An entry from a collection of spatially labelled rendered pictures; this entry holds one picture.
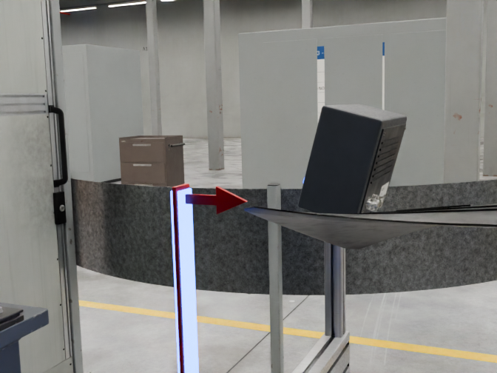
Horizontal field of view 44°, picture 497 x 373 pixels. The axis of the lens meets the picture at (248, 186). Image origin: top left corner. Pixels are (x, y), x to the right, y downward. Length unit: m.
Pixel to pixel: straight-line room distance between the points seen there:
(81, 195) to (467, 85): 2.97
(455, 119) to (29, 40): 3.16
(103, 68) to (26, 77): 7.95
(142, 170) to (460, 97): 3.97
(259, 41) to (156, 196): 4.72
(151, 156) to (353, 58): 2.55
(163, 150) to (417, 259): 5.11
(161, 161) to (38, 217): 4.72
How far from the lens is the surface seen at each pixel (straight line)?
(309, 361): 0.99
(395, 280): 2.35
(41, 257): 2.56
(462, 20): 4.74
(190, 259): 0.55
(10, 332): 0.81
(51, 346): 2.68
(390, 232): 0.56
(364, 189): 1.07
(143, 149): 7.27
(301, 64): 6.77
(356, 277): 2.31
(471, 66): 4.70
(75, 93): 10.22
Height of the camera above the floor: 1.26
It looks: 8 degrees down
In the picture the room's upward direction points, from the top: 1 degrees counter-clockwise
